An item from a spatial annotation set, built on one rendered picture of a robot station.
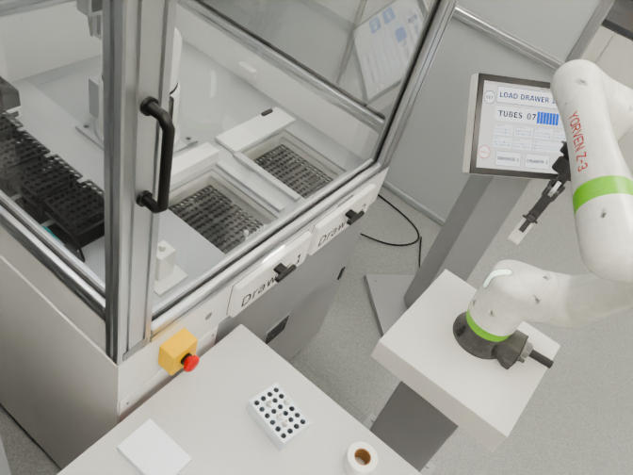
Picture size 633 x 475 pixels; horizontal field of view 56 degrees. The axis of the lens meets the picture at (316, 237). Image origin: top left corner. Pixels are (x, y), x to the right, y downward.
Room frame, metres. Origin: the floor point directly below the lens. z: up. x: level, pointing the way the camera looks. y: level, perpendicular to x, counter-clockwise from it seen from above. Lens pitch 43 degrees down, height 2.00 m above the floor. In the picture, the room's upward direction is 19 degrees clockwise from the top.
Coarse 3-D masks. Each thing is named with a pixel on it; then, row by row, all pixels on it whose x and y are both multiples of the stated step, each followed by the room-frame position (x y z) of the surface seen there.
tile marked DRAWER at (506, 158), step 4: (496, 152) 1.68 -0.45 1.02; (500, 152) 1.69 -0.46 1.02; (504, 152) 1.69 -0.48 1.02; (508, 152) 1.70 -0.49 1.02; (512, 152) 1.71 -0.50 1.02; (516, 152) 1.71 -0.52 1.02; (496, 156) 1.67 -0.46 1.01; (500, 156) 1.68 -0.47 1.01; (504, 156) 1.69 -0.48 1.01; (508, 156) 1.69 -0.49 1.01; (512, 156) 1.70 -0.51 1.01; (516, 156) 1.71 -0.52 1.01; (520, 156) 1.71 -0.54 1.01; (496, 160) 1.67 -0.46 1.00; (500, 160) 1.67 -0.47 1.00; (504, 160) 1.68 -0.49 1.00; (508, 160) 1.68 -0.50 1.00; (512, 160) 1.69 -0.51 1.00; (516, 160) 1.70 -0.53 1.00; (520, 160) 1.71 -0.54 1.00; (496, 164) 1.66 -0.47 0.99; (500, 164) 1.67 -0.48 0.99; (504, 164) 1.67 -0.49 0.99; (508, 164) 1.68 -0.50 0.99; (512, 164) 1.69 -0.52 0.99; (516, 164) 1.69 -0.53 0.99; (520, 164) 1.70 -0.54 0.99
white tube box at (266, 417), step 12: (276, 384) 0.76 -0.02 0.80; (264, 396) 0.72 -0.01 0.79; (276, 396) 0.73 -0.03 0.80; (288, 396) 0.74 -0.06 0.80; (252, 408) 0.69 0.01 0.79; (264, 408) 0.69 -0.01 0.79; (276, 408) 0.70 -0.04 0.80; (288, 408) 0.71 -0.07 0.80; (264, 420) 0.66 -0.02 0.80; (276, 420) 0.67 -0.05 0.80; (288, 420) 0.69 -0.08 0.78; (300, 420) 0.70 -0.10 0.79; (276, 432) 0.65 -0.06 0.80; (288, 432) 0.67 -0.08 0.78; (300, 432) 0.67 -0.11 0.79; (276, 444) 0.64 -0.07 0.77; (288, 444) 0.65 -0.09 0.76
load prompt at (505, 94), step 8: (504, 88) 1.80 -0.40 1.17; (512, 88) 1.81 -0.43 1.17; (496, 96) 1.77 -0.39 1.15; (504, 96) 1.79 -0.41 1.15; (512, 96) 1.80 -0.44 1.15; (520, 96) 1.81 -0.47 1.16; (528, 96) 1.83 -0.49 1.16; (536, 96) 1.84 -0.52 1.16; (544, 96) 1.86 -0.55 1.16; (512, 104) 1.79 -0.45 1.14; (520, 104) 1.80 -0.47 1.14; (528, 104) 1.82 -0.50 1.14; (536, 104) 1.83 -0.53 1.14; (544, 104) 1.84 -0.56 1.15; (552, 104) 1.86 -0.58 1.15
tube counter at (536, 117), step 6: (528, 114) 1.80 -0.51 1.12; (534, 114) 1.81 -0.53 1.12; (540, 114) 1.82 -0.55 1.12; (546, 114) 1.83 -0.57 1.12; (552, 114) 1.84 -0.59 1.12; (558, 114) 1.85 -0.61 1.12; (528, 120) 1.79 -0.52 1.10; (534, 120) 1.80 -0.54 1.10; (540, 120) 1.81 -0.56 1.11; (546, 120) 1.82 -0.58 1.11; (552, 120) 1.83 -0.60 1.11; (558, 120) 1.84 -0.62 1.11
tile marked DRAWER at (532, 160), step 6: (528, 156) 1.73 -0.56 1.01; (534, 156) 1.74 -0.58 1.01; (540, 156) 1.74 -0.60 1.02; (546, 156) 1.76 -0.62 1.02; (528, 162) 1.72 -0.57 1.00; (534, 162) 1.73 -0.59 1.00; (540, 162) 1.74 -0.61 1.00; (546, 162) 1.75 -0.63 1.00; (528, 168) 1.71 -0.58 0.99; (534, 168) 1.72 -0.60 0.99; (540, 168) 1.73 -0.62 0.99; (546, 168) 1.74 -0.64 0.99
